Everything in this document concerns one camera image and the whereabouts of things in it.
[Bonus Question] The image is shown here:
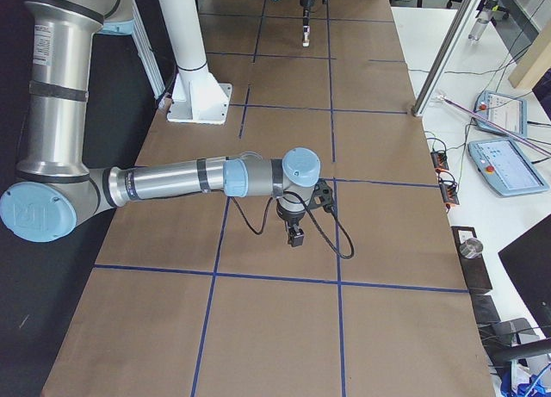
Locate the white PPR pipe piece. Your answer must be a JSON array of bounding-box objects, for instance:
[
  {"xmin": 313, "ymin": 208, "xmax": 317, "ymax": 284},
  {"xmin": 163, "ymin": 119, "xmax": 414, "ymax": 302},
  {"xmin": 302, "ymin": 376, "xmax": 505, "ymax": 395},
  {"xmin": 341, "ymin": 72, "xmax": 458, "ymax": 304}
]
[{"xmin": 302, "ymin": 26, "xmax": 310, "ymax": 47}]

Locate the blue teach pendant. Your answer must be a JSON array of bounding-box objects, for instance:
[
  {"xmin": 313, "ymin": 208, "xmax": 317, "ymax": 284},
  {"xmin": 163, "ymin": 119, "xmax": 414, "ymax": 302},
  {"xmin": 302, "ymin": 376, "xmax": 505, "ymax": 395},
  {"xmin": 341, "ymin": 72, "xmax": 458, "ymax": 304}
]
[
  {"xmin": 474, "ymin": 90, "xmax": 528, "ymax": 138},
  {"xmin": 467, "ymin": 139, "xmax": 549, "ymax": 197}
]

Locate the aluminium frame post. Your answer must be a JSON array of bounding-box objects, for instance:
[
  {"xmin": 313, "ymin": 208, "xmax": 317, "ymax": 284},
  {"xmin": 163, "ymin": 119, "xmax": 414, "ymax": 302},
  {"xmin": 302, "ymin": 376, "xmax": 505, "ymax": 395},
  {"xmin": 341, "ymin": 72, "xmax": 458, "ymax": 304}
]
[{"xmin": 412, "ymin": 0, "xmax": 481, "ymax": 117}]

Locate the black box on desk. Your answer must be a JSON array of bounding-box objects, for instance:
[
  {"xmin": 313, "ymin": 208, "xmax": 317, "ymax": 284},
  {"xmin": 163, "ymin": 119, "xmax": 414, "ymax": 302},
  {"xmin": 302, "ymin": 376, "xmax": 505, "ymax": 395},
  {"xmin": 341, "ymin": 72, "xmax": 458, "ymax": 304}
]
[{"xmin": 451, "ymin": 226, "xmax": 492, "ymax": 295}]

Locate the far blue teach pendant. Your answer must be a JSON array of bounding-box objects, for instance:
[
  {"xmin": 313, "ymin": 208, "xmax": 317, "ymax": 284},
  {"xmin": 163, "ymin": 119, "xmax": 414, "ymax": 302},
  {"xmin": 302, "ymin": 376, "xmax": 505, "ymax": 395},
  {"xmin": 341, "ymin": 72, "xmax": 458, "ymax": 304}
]
[{"xmin": 474, "ymin": 90, "xmax": 528, "ymax": 138}]

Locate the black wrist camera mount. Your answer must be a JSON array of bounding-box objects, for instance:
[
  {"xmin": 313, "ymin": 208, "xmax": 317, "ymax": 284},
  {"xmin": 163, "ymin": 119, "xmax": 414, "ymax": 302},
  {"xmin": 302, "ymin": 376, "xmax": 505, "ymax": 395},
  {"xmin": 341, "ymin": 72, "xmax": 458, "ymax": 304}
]
[{"xmin": 308, "ymin": 179, "xmax": 335, "ymax": 214}]

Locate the black monitor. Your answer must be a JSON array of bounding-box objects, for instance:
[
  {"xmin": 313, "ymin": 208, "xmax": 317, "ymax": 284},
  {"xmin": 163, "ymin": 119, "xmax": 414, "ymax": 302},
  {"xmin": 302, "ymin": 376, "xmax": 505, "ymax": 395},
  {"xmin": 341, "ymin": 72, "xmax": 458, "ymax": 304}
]
[{"xmin": 498, "ymin": 216, "xmax": 551, "ymax": 338}]

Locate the reacher grabber stick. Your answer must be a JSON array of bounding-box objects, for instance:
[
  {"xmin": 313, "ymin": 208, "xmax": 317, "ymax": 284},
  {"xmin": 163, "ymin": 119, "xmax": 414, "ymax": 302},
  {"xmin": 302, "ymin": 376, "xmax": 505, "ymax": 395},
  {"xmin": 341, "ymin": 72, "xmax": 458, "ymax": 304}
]
[{"xmin": 436, "ymin": 94, "xmax": 551, "ymax": 156}]

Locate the orange black connector block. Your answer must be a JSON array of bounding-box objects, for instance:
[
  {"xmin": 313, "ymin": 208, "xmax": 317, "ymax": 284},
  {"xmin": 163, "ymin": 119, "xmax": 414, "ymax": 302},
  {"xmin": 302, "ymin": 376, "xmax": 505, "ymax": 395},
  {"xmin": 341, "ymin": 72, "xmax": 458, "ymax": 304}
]
[{"xmin": 430, "ymin": 150, "xmax": 460, "ymax": 211}]

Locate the near blue teach pendant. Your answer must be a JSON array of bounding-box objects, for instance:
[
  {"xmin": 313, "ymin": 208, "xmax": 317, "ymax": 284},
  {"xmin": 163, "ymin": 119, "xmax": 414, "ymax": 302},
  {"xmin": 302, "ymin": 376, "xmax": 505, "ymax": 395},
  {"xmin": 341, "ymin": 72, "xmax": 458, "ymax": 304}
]
[{"xmin": 467, "ymin": 139, "xmax": 549, "ymax": 197}]

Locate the clear water bottle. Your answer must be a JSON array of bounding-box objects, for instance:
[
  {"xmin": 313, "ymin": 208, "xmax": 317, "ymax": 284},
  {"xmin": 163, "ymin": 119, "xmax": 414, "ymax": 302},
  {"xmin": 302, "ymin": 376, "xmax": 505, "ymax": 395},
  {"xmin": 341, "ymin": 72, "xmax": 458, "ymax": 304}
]
[{"xmin": 467, "ymin": 0, "xmax": 498, "ymax": 41}]

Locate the metal cup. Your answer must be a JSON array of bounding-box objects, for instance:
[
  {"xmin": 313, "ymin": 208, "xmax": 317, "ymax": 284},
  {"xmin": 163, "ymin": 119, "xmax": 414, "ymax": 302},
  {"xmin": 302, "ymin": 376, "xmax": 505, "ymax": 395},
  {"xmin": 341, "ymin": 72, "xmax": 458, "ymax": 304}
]
[{"xmin": 459, "ymin": 238, "xmax": 484, "ymax": 259}]

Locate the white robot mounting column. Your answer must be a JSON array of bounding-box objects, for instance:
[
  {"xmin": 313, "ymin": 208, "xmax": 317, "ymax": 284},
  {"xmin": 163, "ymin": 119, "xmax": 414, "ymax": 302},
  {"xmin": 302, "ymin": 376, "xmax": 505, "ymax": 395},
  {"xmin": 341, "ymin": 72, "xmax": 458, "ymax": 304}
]
[{"xmin": 158, "ymin": 0, "xmax": 232, "ymax": 125}]

